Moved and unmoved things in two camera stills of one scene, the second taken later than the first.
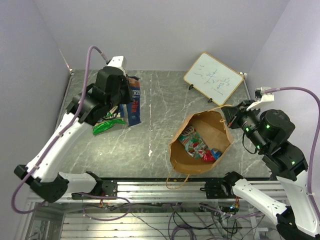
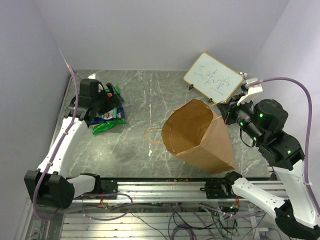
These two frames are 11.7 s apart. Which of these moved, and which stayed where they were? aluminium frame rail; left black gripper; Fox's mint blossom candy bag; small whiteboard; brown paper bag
Moved: Fox's mint blossom candy bag; brown paper bag; left black gripper
Stayed: aluminium frame rail; small whiteboard
